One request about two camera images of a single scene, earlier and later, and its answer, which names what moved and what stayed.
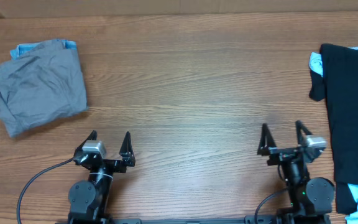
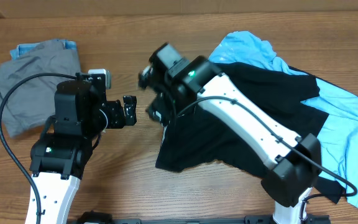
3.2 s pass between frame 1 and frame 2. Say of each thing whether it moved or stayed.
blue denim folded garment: stayed
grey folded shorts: stayed
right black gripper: moved
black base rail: stayed
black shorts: moved
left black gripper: moved
